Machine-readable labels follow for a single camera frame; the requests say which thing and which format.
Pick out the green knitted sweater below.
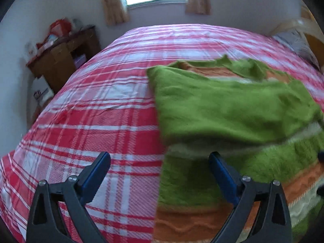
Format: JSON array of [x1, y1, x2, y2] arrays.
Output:
[[147, 56, 323, 242]]

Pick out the white paper bag black print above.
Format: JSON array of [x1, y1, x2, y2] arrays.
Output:
[[26, 76, 54, 129]]

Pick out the red white plaid bedsheet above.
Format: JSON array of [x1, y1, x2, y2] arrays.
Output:
[[1, 24, 323, 242]]

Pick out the grey patterned pillow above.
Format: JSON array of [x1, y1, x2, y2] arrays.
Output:
[[272, 29, 320, 70]]

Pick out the brown wooden desk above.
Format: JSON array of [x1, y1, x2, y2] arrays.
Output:
[[26, 25, 101, 94]]

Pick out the cream wooden headboard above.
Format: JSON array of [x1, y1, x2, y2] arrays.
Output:
[[270, 18, 323, 70]]

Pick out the red items on desk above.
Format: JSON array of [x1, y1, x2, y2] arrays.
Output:
[[25, 18, 83, 58]]

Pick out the beige left curtain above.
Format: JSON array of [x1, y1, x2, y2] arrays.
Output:
[[101, 0, 129, 26]]

